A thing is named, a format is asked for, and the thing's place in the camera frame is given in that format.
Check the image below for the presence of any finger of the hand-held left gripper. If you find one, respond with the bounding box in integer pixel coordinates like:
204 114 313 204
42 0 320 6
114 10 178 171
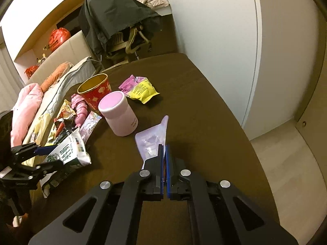
11 143 56 164
14 159 65 183

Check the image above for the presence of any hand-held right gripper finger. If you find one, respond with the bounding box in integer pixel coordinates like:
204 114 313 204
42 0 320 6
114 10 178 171
165 144 299 245
28 144 165 245

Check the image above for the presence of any lilac plastic bag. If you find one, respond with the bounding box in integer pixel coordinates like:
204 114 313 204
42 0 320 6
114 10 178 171
135 115 169 162

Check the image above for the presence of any yellow plastic bag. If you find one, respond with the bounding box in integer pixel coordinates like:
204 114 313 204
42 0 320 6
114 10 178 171
23 114 57 166

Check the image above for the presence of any white green packet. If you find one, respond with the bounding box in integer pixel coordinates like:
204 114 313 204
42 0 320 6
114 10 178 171
41 128 92 198

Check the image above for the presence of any yellow wrapper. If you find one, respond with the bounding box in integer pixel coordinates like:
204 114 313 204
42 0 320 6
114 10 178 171
127 79 160 105

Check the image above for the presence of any pink wrapper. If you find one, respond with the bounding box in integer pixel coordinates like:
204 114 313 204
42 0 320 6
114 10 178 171
119 75 149 95

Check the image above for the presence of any person's left hand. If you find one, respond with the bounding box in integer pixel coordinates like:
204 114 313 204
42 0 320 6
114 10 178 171
10 212 29 228

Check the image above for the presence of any red black snack wrapper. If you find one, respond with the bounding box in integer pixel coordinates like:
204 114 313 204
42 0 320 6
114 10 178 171
52 121 74 143

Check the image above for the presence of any gold cream snack wrapper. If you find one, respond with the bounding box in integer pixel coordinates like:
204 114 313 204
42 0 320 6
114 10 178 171
53 99 77 127

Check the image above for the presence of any pink pillow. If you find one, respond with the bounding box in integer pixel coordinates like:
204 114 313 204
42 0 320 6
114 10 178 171
10 83 44 146

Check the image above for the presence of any pastel printed wrapper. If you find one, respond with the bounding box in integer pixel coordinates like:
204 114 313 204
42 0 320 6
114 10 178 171
79 111 103 143

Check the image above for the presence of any pink lidded container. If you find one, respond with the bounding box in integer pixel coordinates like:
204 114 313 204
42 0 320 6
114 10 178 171
98 90 139 137

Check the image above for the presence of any grey white mattress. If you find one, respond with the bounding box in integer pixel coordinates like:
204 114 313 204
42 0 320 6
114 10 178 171
24 56 101 143

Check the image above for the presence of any orange pillow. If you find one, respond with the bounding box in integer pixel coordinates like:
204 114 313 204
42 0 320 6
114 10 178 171
40 62 74 92

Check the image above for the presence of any window curtain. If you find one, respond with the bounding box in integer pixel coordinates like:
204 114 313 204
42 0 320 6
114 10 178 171
0 45 24 113

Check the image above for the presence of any small red bag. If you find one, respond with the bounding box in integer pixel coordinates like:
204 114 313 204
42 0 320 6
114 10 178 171
24 66 40 78

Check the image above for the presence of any beige headboard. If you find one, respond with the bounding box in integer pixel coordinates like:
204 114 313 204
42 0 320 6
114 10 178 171
24 30 93 87

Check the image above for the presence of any large red bag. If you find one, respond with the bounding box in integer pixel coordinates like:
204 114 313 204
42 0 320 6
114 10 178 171
49 28 71 52

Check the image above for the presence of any office chair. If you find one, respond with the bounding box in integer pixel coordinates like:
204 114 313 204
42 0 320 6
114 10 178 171
102 24 154 64

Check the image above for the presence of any white wardrobe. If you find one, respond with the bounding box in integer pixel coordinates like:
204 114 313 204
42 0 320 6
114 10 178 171
158 0 322 141

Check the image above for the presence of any dark jacket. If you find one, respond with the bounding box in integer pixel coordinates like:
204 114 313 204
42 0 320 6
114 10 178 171
78 0 162 57

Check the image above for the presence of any beige cloth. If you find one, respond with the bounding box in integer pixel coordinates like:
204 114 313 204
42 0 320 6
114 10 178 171
138 0 170 9

